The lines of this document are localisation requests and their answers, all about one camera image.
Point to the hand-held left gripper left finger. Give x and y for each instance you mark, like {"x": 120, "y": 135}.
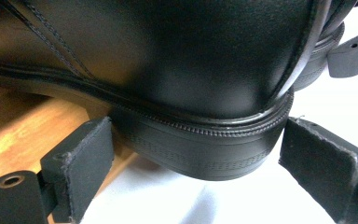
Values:
{"x": 80, "y": 161}

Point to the wooden three-tier shoe rack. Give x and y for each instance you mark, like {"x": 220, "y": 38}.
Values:
{"x": 28, "y": 127}

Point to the black leather shoe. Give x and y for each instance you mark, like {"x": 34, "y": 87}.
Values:
{"x": 320, "y": 59}
{"x": 174, "y": 71}

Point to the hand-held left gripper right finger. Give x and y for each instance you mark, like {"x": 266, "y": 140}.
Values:
{"x": 323, "y": 168}

